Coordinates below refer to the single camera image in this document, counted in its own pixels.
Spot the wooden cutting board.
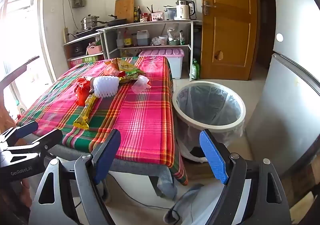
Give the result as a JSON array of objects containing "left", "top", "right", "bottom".
[{"left": 114, "top": 0, "right": 135, "bottom": 23}]

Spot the green plastic bottle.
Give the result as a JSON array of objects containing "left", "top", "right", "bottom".
[{"left": 191, "top": 59, "right": 200, "bottom": 80}]

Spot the white metal shelf rack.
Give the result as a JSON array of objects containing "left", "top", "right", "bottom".
[{"left": 96, "top": 20, "right": 202, "bottom": 82}]

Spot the crumpled plastic bag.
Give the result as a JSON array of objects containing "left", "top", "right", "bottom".
[{"left": 167, "top": 29, "right": 180, "bottom": 42}]

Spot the silver refrigerator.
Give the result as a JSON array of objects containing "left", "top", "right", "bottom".
[{"left": 245, "top": 0, "right": 320, "bottom": 178}]

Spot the red wrapper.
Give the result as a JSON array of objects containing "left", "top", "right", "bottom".
[{"left": 75, "top": 77, "right": 92, "bottom": 106}]

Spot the green carton box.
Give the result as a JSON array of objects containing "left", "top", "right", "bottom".
[{"left": 70, "top": 54, "right": 104, "bottom": 66}]

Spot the steel steamer pot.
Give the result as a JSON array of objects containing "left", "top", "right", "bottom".
[{"left": 80, "top": 14, "right": 100, "bottom": 31}]

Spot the oil bottle with yellow label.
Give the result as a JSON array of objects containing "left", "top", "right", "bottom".
[{"left": 124, "top": 30, "right": 133, "bottom": 48}]

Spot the white foam fruit net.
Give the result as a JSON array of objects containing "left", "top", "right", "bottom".
[{"left": 90, "top": 76, "right": 120, "bottom": 98}]

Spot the black induction cooker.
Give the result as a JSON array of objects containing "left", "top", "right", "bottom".
[{"left": 68, "top": 29, "right": 100, "bottom": 38}]

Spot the clear plastic bottle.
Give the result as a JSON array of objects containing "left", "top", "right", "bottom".
[{"left": 116, "top": 31, "right": 125, "bottom": 49}]

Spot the black rice cooker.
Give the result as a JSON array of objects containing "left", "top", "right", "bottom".
[{"left": 73, "top": 45, "right": 87, "bottom": 56}]

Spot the metal door handle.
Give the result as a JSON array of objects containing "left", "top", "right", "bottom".
[{"left": 203, "top": 1, "right": 216, "bottom": 16}]

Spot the green and yellow snack bag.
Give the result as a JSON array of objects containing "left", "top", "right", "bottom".
[{"left": 117, "top": 57, "right": 146, "bottom": 83}]

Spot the pink lid storage box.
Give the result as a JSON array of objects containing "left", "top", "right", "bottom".
[{"left": 138, "top": 49, "right": 185, "bottom": 80}]

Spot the yellow snack wrapper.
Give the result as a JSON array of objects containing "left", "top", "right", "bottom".
[{"left": 73, "top": 94, "right": 98, "bottom": 130}]

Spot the orange snack bag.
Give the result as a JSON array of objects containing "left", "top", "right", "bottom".
[{"left": 104, "top": 59, "right": 125, "bottom": 77}]

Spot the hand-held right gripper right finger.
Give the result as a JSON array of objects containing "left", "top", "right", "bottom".
[{"left": 199, "top": 129, "right": 292, "bottom": 225}]

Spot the clear plastic cup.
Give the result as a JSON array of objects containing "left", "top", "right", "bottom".
[{"left": 131, "top": 75, "right": 152, "bottom": 94}]

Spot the low white shelf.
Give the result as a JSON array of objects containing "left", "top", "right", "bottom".
[{"left": 63, "top": 34, "right": 104, "bottom": 65}]

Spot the plaid tablecloth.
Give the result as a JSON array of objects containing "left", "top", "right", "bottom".
[{"left": 16, "top": 56, "right": 188, "bottom": 186}]

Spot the window frame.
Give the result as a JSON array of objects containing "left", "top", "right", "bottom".
[{"left": 0, "top": 0, "right": 57, "bottom": 128}]

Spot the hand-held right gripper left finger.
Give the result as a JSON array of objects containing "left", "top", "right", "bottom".
[{"left": 29, "top": 129, "right": 122, "bottom": 225}]

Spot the grey table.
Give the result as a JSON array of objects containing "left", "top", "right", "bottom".
[{"left": 45, "top": 144, "right": 178, "bottom": 201}]

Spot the white electric kettle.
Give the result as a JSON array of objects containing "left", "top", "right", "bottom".
[{"left": 174, "top": 0, "right": 195, "bottom": 21}]

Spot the pink basket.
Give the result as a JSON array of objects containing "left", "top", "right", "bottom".
[{"left": 87, "top": 43, "right": 103, "bottom": 55}]

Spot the white jug with dark liquid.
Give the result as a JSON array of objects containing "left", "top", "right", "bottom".
[{"left": 137, "top": 29, "right": 150, "bottom": 46}]

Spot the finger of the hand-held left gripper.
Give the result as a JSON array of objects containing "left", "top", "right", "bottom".
[
  {"left": 5, "top": 129, "right": 63, "bottom": 158},
  {"left": 0, "top": 120, "right": 39, "bottom": 147}
]

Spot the clear plastic container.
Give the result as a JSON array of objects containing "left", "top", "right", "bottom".
[{"left": 165, "top": 6, "right": 177, "bottom": 20}]

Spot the wooden door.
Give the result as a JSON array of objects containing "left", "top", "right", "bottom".
[{"left": 199, "top": 0, "right": 259, "bottom": 81}]

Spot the black wok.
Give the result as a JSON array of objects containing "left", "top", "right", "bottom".
[{"left": 101, "top": 15, "right": 128, "bottom": 27}]

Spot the dark metal bar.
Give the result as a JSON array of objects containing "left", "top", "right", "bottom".
[{"left": 0, "top": 56, "right": 40, "bottom": 87}]

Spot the clear bin liner bag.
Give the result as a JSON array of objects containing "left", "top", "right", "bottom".
[{"left": 173, "top": 84, "right": 245, "bottom": 163}]

